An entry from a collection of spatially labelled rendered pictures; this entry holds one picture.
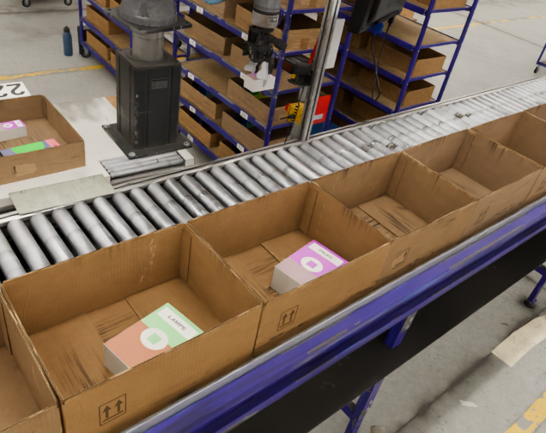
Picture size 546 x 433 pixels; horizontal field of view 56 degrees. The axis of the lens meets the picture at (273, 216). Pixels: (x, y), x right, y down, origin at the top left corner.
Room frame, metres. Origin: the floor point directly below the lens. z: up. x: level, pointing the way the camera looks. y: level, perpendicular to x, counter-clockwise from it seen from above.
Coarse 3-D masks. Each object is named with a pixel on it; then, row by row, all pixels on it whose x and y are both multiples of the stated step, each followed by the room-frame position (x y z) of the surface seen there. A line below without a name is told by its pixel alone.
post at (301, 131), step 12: (336, 0) 1.99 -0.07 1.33; (324, 12) 2.00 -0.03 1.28; (336, 12) 2.00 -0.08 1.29; (324, 24) 2.00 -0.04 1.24; (324, 36) 1.99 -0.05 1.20; (324, 48) 1.98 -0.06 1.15; (324, 60) 2.00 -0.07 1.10; (324, 72) 2.00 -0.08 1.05; (312, 84) 1.99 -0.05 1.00; (312, 96) 1.98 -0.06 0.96; (312, 108) 2.00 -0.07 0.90; (300, 120) 2.00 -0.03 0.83; (312, 120) 2.00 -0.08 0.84; (300, 132) 2.00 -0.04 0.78
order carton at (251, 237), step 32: (288, 192) 1.13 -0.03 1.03; (320, 192) 1.16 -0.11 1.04; (192, 224) 0.92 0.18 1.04; (224, 224) 0.99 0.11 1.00; (256, 224) 1.07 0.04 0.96; (288, 224) 1.15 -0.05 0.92; (320, 224) 1.14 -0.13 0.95; (352, 224) 1.07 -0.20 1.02; (224, 256) 1.00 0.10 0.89; (256, 256) 1.03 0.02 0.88; (288, 256) 1.05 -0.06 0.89; (352, 256) 1.05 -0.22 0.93; (384, 256) 0.98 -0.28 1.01; (256, 288) 0.91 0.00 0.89; (320, 288) 0.83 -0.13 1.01; (352, 288) 0.92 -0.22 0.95; (288, 320) 0.77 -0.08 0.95; (320, 320) 0.86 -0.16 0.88; (256, 352) 0.71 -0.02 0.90
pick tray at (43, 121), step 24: (24, 96) 1.69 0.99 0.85; (0, 120) 1.62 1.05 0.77; (24, 120) 1.67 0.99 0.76; (48, 120) 1.71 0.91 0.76; (0, 144) 1.48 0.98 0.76; (24, 144) 1.51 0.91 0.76; (72, 144) 1.44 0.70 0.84; (0, 168) 1.28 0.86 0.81; (24, 168) 1.33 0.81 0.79; (48, 168) 1.38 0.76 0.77; (72, 168) 1.44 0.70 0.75
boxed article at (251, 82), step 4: (248, 76) 1.78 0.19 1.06; (252, 76) 1.79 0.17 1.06; (256, 76) 1.79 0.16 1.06; (272, 76) 1.83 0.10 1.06; (248, 80) 1.78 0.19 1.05; (252, 80) 1.76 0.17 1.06; (256, 80) 1.76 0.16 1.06; (260, 80) 1.78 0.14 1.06; (272, 80) 1.82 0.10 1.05; (244, 84) 1.79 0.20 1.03; (248, 84) 1.78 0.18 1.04; (252, 84) 1.76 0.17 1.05; (256, 84) 1.77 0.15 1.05; (260, 84) 1.78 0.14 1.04; (268, 84) 1.81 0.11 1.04; (272, 84) 1.82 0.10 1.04; (248, 88) 1.77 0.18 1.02; (252, 88) 1.76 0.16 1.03; (256, 88) 1.77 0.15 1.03; (260, 88) 1.78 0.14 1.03; (264, 88) 1.80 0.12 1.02; (268, 88) 1.81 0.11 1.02
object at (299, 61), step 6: (288, 60) 1.96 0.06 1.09; (294, 60) 1.97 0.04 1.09; (300, 60) 1.98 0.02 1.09; (306, 60) 2.01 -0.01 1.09; (282, 66) 1.96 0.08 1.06; (288, 66) 1.94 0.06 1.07; (294, 66) 1.94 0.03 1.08; (300, 66) 1.96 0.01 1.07; (306, 66) 1.98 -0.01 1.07; (288, 72) 1.94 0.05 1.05; (294, 72) 1.95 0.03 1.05; (300, 72) 1.97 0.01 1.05; (306, 72) 1.99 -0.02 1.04; (294, 78) 1.98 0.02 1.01; (300, 78) 1.99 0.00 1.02
